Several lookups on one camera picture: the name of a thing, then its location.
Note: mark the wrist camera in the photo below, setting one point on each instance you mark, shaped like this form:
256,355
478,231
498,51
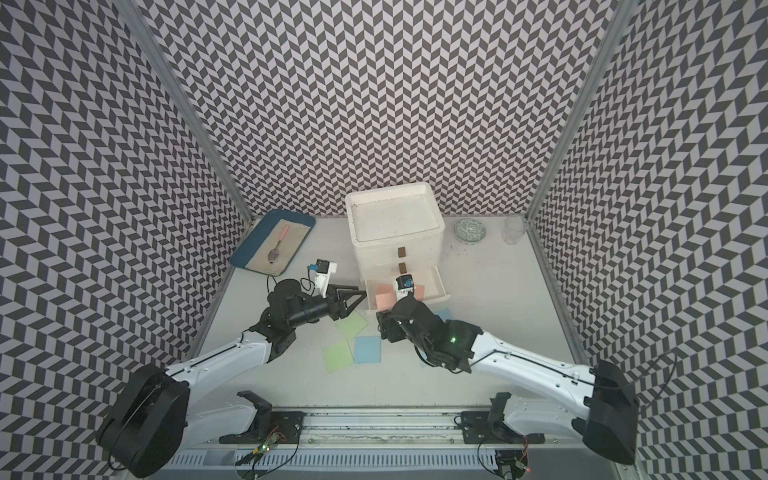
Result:
322,271
404,286

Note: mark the aluminium front rail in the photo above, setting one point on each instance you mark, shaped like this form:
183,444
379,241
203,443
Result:
384,427

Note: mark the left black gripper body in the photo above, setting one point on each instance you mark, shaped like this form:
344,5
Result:
320,307

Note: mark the green patterned small dish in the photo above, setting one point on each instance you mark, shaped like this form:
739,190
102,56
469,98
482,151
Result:
470,231

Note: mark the blue sticky note left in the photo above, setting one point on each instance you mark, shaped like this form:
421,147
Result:
367,350

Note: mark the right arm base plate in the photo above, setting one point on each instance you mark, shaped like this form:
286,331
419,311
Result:
488,426

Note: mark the beige tray liner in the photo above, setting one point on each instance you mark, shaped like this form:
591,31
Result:
288,248

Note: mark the blue sticky note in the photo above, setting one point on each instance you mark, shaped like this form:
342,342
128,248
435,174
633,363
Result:
445,315
367,350

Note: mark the green sticky note upper left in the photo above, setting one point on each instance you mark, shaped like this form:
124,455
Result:
352,325

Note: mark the pink sticky note bottom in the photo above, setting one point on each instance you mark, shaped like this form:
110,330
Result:
385,297

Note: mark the green sticky note lower left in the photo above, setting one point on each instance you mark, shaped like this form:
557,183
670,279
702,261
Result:
337,356

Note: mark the white drawer cabinet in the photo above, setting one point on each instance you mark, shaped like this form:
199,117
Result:
384,219

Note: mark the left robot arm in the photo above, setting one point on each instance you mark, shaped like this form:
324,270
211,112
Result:
155,415

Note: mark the clear glass cup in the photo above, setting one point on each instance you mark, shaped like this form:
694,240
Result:
514,229

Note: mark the pink handled spoon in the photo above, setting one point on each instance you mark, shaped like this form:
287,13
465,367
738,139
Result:
273,254

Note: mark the blue tray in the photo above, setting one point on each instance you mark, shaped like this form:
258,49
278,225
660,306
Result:
261,230

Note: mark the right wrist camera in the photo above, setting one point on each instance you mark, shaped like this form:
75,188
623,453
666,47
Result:
404,286

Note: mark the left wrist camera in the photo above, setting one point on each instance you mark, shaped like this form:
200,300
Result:
322,271

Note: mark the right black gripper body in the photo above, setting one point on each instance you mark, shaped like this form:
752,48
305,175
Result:
396,331

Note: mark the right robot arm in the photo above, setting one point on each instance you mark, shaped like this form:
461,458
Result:
596,403

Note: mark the blue sticky note top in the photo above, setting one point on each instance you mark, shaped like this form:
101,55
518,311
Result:
445,315

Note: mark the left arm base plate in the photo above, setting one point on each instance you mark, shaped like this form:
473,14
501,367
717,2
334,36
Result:
287,423

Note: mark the green sticky note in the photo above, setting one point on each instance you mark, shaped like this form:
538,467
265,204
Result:
352,325
337,356

